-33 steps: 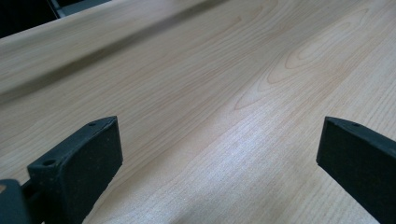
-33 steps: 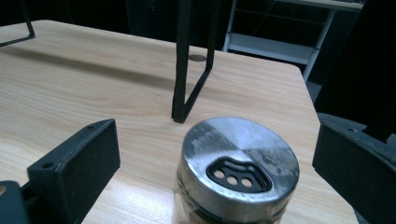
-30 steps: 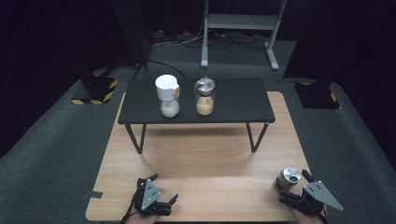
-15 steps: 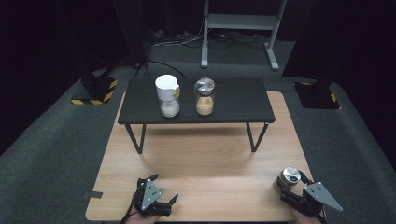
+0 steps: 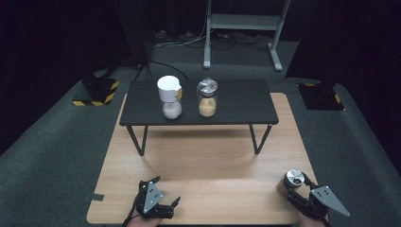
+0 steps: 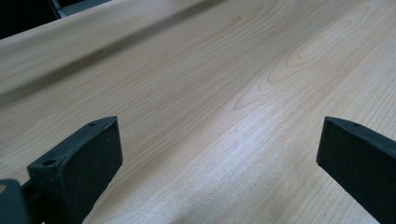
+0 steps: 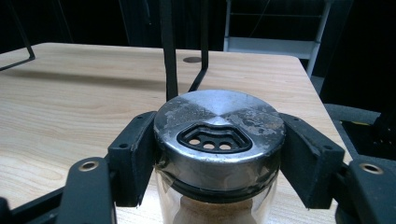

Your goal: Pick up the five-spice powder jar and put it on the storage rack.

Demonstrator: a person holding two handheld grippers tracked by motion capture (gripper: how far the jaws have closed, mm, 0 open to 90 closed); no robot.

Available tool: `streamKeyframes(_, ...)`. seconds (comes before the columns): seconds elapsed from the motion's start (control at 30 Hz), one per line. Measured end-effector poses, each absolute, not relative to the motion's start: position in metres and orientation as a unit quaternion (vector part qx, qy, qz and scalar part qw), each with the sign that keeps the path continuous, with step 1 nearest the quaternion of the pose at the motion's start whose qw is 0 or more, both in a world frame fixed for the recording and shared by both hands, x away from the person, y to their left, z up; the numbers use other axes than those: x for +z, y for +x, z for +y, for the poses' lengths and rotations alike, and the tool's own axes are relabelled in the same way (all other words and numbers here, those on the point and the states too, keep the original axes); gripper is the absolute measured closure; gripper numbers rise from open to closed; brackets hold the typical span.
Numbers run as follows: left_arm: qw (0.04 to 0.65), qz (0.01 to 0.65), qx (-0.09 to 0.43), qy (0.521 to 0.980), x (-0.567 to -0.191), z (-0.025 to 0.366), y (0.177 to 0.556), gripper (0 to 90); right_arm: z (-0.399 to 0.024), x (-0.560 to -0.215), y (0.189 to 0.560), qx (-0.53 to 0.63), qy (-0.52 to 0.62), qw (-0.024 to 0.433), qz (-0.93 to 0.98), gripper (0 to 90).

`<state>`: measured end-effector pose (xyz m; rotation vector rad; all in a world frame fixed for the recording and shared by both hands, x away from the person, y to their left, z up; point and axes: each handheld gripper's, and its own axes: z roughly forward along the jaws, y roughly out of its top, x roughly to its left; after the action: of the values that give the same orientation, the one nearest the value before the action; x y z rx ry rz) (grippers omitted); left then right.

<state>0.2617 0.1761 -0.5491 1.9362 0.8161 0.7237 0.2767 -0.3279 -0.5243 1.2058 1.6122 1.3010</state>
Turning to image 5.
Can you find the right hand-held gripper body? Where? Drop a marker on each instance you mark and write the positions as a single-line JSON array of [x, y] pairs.
[[326, 198]]

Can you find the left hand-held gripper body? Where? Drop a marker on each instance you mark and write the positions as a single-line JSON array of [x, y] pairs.
[[150, 198]]

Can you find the silver-lidded jar with holes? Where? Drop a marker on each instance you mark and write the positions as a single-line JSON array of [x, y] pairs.
[[293, 179]]

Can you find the white-capped glass seasoning jar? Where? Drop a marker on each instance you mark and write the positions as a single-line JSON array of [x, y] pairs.
[[169, 86]]

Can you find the black shelf with metal legs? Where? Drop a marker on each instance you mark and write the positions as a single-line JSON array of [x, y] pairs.
[[239, 101]]

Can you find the plain silver-lidded glass jar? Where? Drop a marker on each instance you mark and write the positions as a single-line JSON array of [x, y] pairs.
[[207, 86]]

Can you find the person's left hand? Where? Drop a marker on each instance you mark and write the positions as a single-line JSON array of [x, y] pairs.
[[143, 222]]

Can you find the person's right hand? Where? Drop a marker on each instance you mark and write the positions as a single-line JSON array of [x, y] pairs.
[[310, 222]]

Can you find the grey tape strip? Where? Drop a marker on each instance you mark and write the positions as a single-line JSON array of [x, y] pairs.
[[94, 197]]

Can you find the black yellow-striped stand base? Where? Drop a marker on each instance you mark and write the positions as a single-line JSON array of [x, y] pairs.
[[321, 97], [100, 90]]

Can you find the grey metal stand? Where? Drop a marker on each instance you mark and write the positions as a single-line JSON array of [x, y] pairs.
[[244, 22]]

